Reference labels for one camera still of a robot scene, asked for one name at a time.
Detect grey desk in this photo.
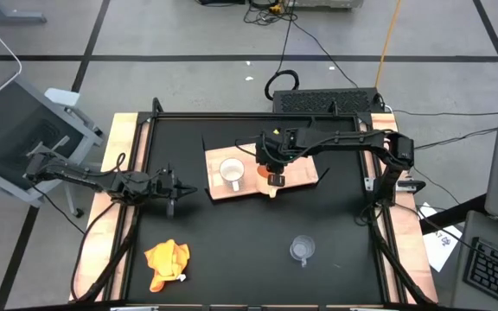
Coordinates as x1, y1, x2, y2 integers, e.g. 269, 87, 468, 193
450, 210, 498, 311

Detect black coiled cable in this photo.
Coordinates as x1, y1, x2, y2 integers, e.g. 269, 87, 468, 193
263, 16, 301, 102

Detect orange crumpled cloth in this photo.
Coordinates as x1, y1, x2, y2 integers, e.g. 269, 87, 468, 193
144, 238, 191, 294

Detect black aluminium table frame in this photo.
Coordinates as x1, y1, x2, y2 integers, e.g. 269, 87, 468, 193
69, 98, 438, 311

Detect thin black floor cable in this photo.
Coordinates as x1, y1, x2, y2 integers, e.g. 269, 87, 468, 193
291, 20, 361, 90
386, 107, 498, 117
413, 127, 498, 152

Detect grey equipment box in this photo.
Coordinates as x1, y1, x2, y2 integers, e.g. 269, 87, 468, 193
291, 0, 364, 10

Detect white grey patterned mug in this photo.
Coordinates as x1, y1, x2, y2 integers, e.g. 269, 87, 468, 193
218, 156, 246, 192

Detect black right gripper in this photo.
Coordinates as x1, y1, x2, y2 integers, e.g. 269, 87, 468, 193
255, 128, 298, 187

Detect black keyboard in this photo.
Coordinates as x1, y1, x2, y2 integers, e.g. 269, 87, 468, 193
464, 236, 498, 310

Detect tangled black cables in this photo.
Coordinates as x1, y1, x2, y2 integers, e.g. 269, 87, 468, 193
242, 0, 298, 27

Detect grey mesh office chair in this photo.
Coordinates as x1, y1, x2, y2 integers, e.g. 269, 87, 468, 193
0, 75, 105, 219

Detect black desk leg bar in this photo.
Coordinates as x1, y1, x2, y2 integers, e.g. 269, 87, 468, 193
419, 194, 488, 235

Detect orange yellow ceramic mug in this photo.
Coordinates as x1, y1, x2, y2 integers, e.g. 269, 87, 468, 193
254, 163, 286, 200

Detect white paper sheet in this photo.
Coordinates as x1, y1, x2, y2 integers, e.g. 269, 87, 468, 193
416, 201, 464, 273

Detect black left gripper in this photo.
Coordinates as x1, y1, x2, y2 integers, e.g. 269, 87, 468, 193
144, 165, 198, 219

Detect black perforated computer case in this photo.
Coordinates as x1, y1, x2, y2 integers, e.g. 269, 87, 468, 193
271, 87, 384, 114

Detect grey metal table foot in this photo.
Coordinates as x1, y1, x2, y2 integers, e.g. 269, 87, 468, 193
0, 0, 48, 25

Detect yellow floor cable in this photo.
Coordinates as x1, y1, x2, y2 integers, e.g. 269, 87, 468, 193
373, 0, 404, 90

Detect clear glass cup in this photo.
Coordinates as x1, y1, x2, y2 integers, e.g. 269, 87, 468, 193
289, 234, 316, 268

